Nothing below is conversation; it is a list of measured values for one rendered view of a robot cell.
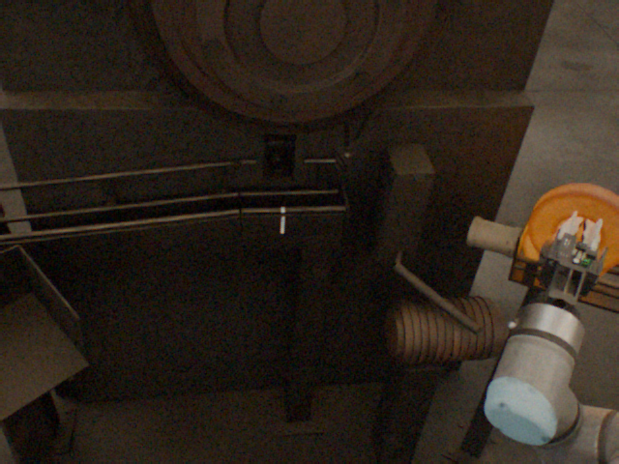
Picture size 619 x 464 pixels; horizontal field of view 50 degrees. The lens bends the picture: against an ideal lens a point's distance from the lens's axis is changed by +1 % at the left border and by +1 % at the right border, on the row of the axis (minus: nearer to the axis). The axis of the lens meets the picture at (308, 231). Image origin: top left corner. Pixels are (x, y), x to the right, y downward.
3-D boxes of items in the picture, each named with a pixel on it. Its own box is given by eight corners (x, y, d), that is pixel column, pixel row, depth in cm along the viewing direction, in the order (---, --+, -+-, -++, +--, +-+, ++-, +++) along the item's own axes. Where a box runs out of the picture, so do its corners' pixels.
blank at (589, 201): (543, 170, 105) (539, 181, 103) (650, 197, 100) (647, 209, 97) (522, 246, 115) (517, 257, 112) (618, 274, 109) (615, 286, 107)
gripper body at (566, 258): (611, 244, 94) (590, 313, 88) (593, 274, 101) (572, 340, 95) (556, 224, 96) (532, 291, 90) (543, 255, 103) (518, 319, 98)
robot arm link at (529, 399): (500, 442, 92) (466, 403, 87) (526, 364, 97) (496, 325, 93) (566, 455, 85) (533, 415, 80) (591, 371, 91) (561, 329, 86)
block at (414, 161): (366, 232, 141) (382, 138, 125) (401, 231, 143) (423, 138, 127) (375, 268, 134) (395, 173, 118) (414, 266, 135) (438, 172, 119)
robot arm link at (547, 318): (567, 372, 94) (499, 344, 97) (575, 343, 96) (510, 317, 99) (585, 346, 86) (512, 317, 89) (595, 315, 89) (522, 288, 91)
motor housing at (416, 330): (357, 429, 169) (389, 286, 134) (440, 423, 172) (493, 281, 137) (367, 478, 160) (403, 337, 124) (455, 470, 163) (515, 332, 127)
